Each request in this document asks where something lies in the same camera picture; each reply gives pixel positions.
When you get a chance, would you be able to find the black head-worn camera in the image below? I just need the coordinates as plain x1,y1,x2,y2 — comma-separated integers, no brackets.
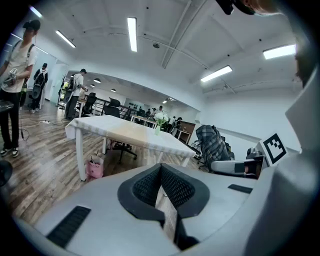
215,0,255,16

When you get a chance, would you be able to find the pale artificial flower bouquet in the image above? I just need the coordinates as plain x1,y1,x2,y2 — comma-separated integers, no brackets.
152,112,169,137

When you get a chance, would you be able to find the wooden desk with white legs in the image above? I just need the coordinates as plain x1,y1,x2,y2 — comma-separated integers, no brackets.
130,114,158,129

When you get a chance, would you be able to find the white ceiling light panel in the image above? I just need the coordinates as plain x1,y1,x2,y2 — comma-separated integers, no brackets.
29,5,43,19
200,65,233,83
127,16,138,53
262,44,297,60
55,29,77,49

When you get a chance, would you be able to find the black metal railing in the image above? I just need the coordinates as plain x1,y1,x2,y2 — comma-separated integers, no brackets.
93,98,141,120

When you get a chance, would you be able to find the pink shopping bag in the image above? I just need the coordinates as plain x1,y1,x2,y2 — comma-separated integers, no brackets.
86,155,105,180

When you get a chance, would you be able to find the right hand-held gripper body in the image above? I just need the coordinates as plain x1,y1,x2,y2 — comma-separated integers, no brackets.
246,132,288,180

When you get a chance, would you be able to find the brown cabinet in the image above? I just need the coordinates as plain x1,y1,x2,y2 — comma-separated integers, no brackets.
177,120,196,145

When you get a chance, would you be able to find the black swivel office chair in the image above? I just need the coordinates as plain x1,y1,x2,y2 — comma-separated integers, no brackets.
81,92,98,118

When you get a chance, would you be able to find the large black mesh office chair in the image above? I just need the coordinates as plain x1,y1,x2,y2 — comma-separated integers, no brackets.
103,97,138,163

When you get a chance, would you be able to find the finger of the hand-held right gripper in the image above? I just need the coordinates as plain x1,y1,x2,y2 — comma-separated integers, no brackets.
211,159,260,180

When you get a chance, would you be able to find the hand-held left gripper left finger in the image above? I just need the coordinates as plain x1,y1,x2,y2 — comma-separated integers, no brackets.
33,163,182,256

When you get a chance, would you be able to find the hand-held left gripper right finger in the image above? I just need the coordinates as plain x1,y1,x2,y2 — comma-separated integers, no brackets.
159,163,260,251

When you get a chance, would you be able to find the dark plaid folding umbrella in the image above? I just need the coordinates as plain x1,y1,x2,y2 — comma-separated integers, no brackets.
195,124,233,164

